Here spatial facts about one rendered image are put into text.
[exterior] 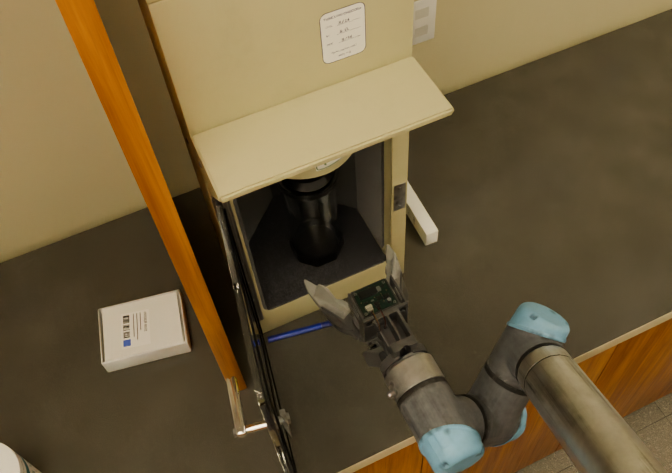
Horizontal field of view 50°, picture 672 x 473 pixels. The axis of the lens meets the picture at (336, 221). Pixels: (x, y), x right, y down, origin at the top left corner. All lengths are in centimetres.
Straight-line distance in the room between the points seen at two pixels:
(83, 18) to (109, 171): 90
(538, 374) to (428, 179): 75
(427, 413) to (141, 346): 63
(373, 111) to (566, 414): 43
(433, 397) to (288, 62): 47
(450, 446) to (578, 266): 65
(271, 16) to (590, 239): 91
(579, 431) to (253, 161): 49
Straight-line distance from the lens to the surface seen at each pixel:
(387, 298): 102
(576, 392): 90
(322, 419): 133
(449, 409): 98
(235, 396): 107
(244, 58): 89
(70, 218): 165
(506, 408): 103
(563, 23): 192
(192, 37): 85
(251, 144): 91
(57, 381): 148
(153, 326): 142
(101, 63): 73
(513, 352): 99
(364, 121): 92
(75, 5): 69
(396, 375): 100
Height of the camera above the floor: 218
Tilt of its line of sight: 54 degrees down
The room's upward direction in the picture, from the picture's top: 5 degrees counter-clockwise
